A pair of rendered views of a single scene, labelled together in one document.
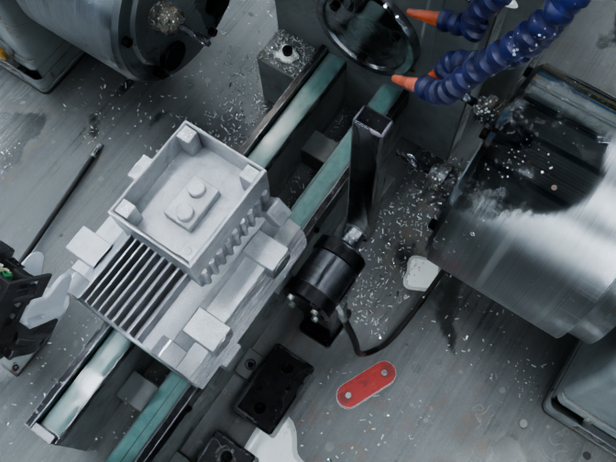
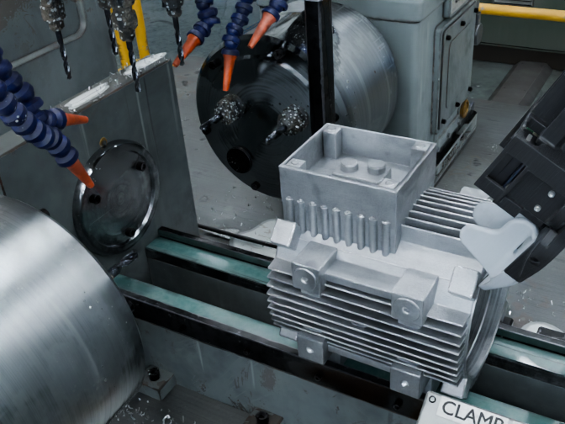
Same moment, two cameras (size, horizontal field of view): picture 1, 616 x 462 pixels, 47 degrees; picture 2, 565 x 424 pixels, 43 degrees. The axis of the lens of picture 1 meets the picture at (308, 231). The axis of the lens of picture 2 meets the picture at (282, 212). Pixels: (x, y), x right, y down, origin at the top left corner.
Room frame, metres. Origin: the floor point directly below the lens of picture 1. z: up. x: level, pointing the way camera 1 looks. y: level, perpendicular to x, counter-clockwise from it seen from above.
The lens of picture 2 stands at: (0.43, 0.70, 1.47)
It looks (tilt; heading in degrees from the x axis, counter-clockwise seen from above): 33 degrees down; 264
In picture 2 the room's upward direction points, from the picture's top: 5 degrees counter-clockwise
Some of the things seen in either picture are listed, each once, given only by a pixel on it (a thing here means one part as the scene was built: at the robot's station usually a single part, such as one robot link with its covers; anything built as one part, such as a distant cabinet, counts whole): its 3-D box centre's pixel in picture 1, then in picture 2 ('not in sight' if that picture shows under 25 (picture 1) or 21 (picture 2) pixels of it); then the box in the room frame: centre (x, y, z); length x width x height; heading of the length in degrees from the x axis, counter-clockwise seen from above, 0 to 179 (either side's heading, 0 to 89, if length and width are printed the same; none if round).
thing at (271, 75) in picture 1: (289, 72); not in sight; (0.59, 0.01, 0.86); 0.07 x 0.06 x 0.12; 51
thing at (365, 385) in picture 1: (366, 384); not in sight; (0.14, -0.06, 0.81); 0.09 x 0.03 x 0.02; 117
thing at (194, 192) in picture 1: (194, 205); (359, 186); (0.28, 0.11, 1.11); 0.12 x 0.11 x 0.07; 141
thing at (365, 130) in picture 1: (365, 185); (323, 103); (0.28, -0.06, 1.12); 0.04 x 0.03 x 0.26; 141
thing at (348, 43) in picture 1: (365, 32); (120, 198); (0.54, -0.09, 1.01); 0.15 x 0.02 x 0.15; 51
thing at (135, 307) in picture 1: (187, 265); (395, 272); (0.25, 0.14, 1.01); 0.20 x 0.19 x 0.19; 141
